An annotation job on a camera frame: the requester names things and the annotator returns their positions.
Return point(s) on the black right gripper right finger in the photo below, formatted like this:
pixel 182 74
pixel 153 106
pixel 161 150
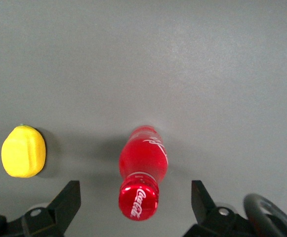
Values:
pixel 202 205

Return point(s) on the red coke bottle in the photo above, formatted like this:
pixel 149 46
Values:
pixel 143 158

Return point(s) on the yellow toy lemon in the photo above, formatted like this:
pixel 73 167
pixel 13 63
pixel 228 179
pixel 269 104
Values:
pixel 22 153

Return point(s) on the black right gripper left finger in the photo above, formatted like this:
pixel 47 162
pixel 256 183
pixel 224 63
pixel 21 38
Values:
pixel 61 207

